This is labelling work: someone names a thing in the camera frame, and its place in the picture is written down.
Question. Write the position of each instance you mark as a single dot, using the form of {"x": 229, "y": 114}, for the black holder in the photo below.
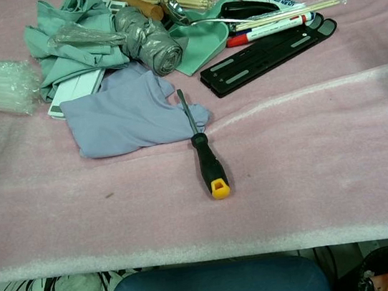
{"x": 268, "y": 56}

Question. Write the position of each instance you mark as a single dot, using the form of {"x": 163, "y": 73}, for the black yellow-capped screwdriver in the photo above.
{"x": 210, "y": 165}

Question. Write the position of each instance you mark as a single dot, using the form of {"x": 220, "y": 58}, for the lavender cloth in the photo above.
{"x": 122, "y": 121}

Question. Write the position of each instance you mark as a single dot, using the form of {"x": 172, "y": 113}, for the pink foam sheet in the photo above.
{"x": 288, "y": 146}

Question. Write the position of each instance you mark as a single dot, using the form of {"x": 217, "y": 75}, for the green plastic dustpan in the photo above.
{"x": 201, "y": 43}

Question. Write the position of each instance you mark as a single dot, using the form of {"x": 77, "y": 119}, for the grey garbage bag roll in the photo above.
{"x": 150, "y": 39}

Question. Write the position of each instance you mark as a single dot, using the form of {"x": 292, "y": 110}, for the red white marker pen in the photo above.
{"x": 258, "y": 34}

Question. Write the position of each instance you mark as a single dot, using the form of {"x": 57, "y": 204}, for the white rectangular box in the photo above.
{"x": 72, "y": 92}

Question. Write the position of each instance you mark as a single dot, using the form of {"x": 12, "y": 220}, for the metal ladle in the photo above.
{"x": 174, "y": 7}

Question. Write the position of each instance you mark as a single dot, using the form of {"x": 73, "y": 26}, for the bundle of bamboo skewers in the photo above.
{"x": 191, "y": 0}

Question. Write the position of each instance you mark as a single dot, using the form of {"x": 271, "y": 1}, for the black stapler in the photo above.
{"x": 249, "y": 8}

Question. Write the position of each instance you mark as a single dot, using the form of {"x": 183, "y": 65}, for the wooden rolling pin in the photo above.
{"x": 139, "y": 4}

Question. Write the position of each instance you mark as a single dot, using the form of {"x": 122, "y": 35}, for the teal green cloth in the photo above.
{"x": 69, "y": 58}

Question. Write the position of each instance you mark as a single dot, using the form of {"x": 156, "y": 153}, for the clear plastic wrapper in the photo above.
{"x": 84, "y": 36}

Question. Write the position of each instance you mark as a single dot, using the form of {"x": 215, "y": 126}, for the wrapped bamboo chopsticks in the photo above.
{"x": 291, "y": 13}

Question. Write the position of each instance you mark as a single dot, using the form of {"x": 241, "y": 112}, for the blue white marker pen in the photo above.
{"x": 309, "y": 16}

